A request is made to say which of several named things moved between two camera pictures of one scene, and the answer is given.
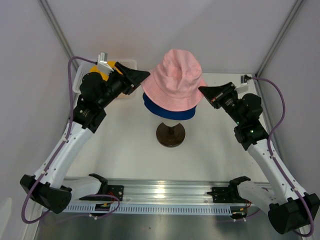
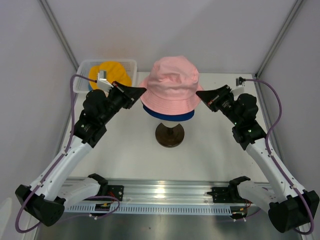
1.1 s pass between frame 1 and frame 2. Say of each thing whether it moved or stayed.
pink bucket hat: moved
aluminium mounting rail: stayed
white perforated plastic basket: stayed
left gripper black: moved
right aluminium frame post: stayed
